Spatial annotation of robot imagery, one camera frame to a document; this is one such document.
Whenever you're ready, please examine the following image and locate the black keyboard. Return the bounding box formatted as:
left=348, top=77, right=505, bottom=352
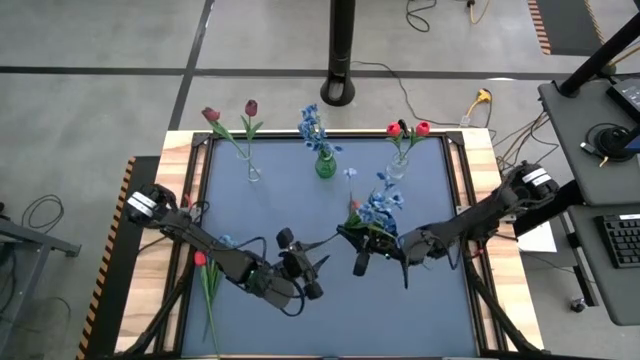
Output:
left=593, top=213, right=640, bottom=270

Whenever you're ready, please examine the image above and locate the black diagonal pole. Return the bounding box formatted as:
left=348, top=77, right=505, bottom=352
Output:
left=557, top=12, right=640, bottom=99

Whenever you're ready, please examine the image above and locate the black round device base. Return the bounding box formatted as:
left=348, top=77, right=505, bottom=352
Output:
left=594, top=124, right=637, bottom=163

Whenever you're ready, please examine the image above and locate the black mat orange striped edge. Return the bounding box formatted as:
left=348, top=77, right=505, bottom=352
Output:
left=527, top=0, right=609, bottom=56

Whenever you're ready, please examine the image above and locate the black mat yellow striped edge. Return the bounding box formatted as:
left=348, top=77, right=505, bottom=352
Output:
left=74, top=155, right=162, bottom=360

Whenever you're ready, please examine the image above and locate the yellow floor cable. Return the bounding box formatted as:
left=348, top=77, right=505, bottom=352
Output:
left=467, top=0, right=494, bottom=25

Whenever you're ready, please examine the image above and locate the ribbed clear glass vase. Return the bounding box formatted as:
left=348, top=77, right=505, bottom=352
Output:
left=385, top=151, right=410, bottom=181

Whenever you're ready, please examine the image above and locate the dark laptop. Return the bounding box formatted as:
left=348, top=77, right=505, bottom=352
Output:
left=605, top=77, right=640, bottom=124

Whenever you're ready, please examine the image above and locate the grey keyboard desk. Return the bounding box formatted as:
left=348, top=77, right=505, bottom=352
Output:
left=567, top=203, right=640, bottom=327

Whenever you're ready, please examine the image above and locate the grey side desk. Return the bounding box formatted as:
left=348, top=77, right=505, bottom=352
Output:
left=537, top=74, right=640, bottom=207

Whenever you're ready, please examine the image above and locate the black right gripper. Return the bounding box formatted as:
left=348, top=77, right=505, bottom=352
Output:
left=337, top=225, right=446, bottom=278

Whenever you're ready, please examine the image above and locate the dark red artificial tulip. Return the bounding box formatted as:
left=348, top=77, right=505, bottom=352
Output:
left=345, top=198, right=369, bottom=229
left=239, top=98, right=265, bottom=176
left=200, top=106, right=254, bottom=166

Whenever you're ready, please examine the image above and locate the yellow plug cable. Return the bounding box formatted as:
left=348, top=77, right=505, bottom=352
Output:
left=459, top=88, right=494, bottom=127

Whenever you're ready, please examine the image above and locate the green glass vase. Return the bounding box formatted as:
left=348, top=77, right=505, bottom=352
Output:
left=314, top=149, right=339, bottom=180

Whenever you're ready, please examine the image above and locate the black looped floor cable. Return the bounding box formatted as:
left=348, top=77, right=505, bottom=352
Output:
left=404, top=0, right=439, bottom=34
left=20, top=193, right=65, bottom=235

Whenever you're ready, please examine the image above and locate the white paper sheet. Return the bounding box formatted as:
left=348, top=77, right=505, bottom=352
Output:
left=516, top=219, right=559, bottom=255

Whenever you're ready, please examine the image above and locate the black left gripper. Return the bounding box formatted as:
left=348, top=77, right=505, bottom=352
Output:
left=277, top=227, right=331, bottom=301

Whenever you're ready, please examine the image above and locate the grey metal cart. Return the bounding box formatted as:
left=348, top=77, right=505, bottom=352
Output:
left=0, top=202, right=83, bottom=360

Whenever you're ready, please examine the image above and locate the black table frame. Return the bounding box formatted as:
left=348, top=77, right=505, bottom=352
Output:
left=167, top=130, right=506, bottom=359

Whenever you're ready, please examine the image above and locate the tall smooth clear glass vase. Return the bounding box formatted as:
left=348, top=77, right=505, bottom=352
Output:
left=235, top=147, right=263, bottom=184

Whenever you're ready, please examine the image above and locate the black stand pole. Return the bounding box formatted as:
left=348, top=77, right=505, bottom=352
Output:
left=319, top=0, right=357, bottom=108

